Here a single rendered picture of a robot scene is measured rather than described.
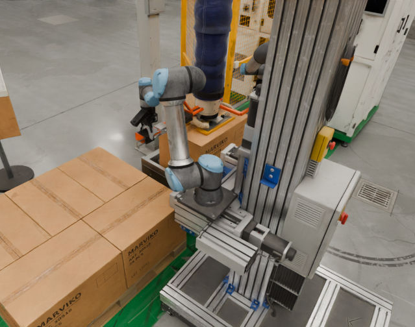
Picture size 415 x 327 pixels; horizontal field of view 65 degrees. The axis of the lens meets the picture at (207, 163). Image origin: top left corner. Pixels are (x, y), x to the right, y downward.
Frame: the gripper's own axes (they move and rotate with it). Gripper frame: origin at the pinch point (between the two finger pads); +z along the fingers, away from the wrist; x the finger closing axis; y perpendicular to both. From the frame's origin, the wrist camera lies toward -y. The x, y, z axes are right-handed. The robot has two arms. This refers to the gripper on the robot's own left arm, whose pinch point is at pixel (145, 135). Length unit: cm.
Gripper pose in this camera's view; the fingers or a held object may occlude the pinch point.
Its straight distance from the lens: 200.9
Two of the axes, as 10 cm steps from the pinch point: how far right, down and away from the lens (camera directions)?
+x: -7.8, -4.2, 4.7
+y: 6.2, -4.4, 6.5
